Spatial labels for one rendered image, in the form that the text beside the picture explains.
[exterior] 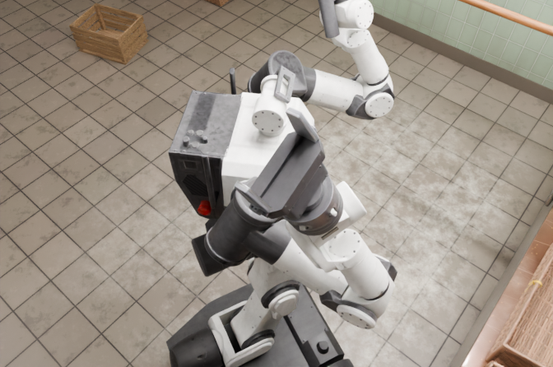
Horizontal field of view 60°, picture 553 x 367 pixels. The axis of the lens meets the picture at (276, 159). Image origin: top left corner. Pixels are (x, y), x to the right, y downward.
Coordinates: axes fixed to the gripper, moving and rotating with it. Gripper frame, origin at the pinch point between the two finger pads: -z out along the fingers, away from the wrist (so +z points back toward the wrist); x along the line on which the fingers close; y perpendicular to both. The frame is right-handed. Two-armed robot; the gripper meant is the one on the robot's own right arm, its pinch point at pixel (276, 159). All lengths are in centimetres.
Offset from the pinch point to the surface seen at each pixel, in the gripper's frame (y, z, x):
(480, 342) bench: 25, 130, 6
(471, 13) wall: -70, 216, 193
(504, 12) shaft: -16, 99, 107
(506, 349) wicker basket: 32, 116, 7
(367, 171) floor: -67, 204, 63
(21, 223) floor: -187, 134, -67
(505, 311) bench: 27, 137, 21
